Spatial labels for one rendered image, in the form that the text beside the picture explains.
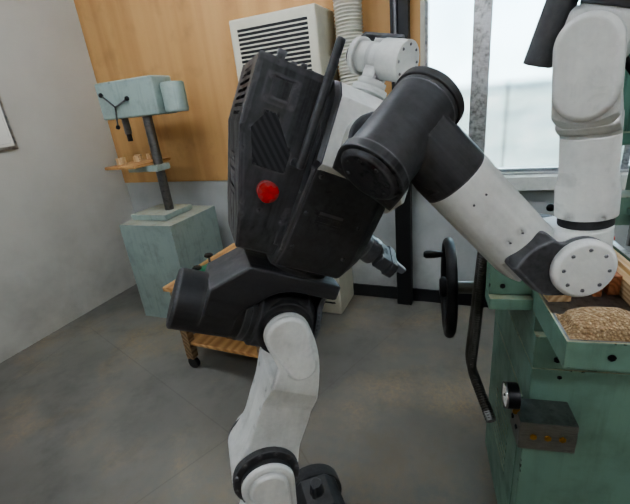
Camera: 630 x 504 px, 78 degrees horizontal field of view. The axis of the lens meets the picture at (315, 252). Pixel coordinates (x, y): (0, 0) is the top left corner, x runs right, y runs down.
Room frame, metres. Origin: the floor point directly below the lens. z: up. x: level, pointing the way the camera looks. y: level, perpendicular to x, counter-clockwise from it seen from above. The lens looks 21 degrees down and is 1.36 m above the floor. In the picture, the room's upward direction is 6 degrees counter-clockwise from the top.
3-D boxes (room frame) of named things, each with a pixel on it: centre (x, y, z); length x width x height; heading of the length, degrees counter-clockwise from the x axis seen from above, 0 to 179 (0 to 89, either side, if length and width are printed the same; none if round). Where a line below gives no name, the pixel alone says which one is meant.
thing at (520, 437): (0.69, -0.49, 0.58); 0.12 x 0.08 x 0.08; 74
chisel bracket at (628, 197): (0.90, -0.72, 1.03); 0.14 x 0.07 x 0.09; 74
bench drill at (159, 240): (2.67, 0.97, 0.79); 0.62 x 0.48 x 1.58; 66
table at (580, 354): (0.86, -0.57, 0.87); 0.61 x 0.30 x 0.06; 164
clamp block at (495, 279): (0.88, -0.49, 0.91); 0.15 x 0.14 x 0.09; 164
